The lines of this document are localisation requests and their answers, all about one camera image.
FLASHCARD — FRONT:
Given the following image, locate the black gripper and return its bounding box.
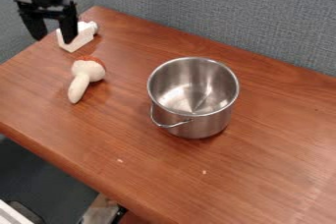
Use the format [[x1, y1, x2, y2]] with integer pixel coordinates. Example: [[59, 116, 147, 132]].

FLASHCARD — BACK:
[[14, 0, 77, 44]]

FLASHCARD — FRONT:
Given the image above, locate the white toy mushroom red cap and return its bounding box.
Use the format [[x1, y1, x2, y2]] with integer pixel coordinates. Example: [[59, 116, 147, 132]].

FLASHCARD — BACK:
[[66, 55, 106, 104]]

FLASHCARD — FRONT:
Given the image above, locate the shiny metal pot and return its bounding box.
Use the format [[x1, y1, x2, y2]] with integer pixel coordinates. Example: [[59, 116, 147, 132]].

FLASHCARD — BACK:
[[146, 57, 239, 139]]

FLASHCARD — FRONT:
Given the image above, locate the white plastic bottle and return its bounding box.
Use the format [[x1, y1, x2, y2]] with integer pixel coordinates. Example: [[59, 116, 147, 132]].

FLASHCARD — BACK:
[[55, 21, 98, 53]]

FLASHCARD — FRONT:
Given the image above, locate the white box at corner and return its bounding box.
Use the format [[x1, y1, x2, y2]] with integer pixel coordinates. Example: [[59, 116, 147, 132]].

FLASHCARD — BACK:
[[0, 199, 34, 224]]

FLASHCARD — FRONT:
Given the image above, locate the table leg frame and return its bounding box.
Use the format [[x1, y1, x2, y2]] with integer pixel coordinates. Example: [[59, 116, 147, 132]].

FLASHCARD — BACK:
[[78, 194, 126, 224]]

